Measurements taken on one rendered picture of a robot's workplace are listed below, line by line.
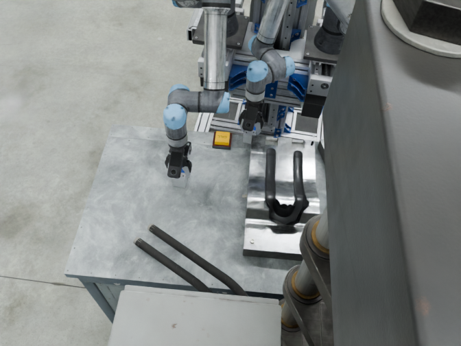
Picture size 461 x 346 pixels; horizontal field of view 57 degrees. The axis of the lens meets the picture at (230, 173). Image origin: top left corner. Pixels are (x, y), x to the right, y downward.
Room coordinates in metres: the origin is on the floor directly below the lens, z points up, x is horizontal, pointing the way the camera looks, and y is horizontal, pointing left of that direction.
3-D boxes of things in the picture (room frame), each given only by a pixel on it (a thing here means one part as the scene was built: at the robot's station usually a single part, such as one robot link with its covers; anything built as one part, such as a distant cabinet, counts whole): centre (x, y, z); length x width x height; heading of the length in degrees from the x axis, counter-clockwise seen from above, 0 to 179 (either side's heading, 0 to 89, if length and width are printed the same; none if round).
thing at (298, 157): (0.89, -0.21, 0.92); 0.35 x 0.16 x 0.09; 177
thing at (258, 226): (0.87, -0.20, 0.87); 0.50 x 0.26 x 0.14; 177
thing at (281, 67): (1.27, -0.16, 1.14); 0.11 x 0.11 x 0.08; 31
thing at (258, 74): (1.20, -0.08, 1.14); 0.09 x 0.08 x 0.11; 121
